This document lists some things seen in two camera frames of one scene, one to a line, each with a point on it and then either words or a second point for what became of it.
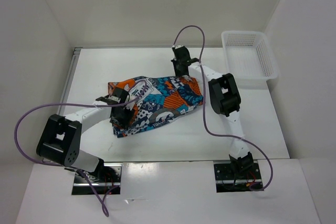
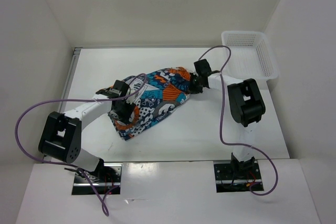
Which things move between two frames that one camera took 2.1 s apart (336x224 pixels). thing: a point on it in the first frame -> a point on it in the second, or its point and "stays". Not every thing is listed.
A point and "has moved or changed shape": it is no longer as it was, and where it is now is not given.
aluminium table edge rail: (65, 92) stays
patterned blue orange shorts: (157, 99) has moved or changed shape
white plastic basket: (249, 58) stays
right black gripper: (177, 73) -> (192, 89)
